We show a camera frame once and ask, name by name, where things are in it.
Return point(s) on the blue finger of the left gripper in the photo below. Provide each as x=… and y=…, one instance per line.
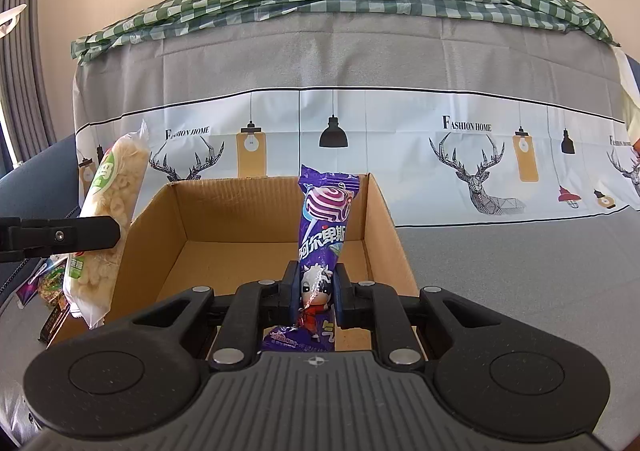
x=41, y=238

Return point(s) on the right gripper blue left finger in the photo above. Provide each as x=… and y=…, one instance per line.
x=289, y=294

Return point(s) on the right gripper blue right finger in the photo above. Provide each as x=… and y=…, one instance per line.
x=343, y=298

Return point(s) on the round puffed rice cake packet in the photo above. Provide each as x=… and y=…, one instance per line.
x=50, y=289

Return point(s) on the green puffed snack bag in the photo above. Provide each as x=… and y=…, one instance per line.
x=92, y=268

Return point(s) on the purple lollipop candy packet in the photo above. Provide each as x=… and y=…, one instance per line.
x=327, y=201

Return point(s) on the black snack packet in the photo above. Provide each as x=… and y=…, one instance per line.
x=55, y=320

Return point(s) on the purple white tube packet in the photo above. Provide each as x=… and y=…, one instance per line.
x=29, y=289

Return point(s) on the blue sofa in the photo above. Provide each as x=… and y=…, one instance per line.
x=44, y=187

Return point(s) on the open cardboard box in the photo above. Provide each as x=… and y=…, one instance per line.
x=224, y=233

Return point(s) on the grey curtain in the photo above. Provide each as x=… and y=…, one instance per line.
x=23, y=95

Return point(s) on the deer print sofa cover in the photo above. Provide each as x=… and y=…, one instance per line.
x=459, y=122

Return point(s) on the green checkered cloth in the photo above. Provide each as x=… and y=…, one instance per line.
x=177, y=18

